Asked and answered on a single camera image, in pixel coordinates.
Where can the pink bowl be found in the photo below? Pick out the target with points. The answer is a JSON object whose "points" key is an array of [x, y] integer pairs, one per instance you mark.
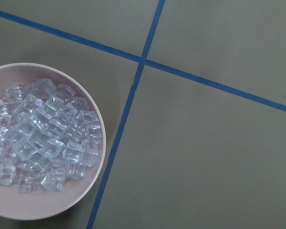
{"points": [[43, 204]]}

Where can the clear ice cubes pile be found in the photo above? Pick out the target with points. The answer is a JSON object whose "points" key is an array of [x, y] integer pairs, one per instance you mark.
{"points": [[47, 136]]}

